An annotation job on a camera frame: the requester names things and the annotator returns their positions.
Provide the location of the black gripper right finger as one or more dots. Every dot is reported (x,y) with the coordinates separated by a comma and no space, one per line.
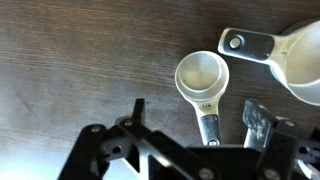
(283,150)

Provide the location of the quarter cup steel measuring cup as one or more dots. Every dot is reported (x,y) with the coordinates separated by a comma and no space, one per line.
(201,75)

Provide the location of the largest steel measuring cup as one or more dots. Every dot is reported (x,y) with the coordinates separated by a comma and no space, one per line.
(300,60)

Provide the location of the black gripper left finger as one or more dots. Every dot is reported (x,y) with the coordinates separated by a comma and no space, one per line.
(100,153)

